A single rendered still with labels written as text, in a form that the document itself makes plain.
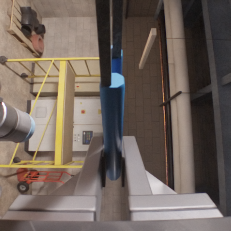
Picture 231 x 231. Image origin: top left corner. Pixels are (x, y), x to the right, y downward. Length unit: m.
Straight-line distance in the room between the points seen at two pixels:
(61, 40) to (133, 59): 2.08
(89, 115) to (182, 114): 2.00
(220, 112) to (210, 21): 1.70
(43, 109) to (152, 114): 2.69
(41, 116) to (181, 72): 3.16
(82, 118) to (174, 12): 2.96
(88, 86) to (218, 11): 3.05
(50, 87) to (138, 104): 2.24
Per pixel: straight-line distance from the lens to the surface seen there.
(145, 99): 4.46
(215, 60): 3.46
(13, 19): 4.07
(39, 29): 4.86
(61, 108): 2.92
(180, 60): 3.46
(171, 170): 3.88
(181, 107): 3.21
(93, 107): 3.89
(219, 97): 3.27
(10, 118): 0.45
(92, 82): 4.14
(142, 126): 4.34
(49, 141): 4.08
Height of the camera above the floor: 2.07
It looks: 1 degrees up
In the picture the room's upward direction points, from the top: 90 degrees clockwise
